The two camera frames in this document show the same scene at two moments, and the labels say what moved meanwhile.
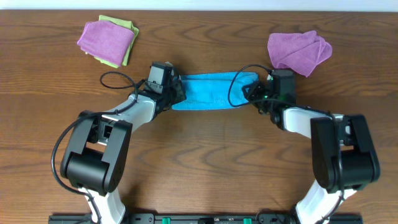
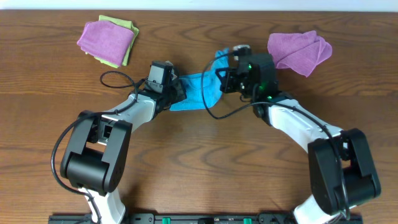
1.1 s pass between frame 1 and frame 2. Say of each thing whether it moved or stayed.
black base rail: stayed
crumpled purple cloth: stayed
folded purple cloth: stayed
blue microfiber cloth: moved
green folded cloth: stayed
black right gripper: moved
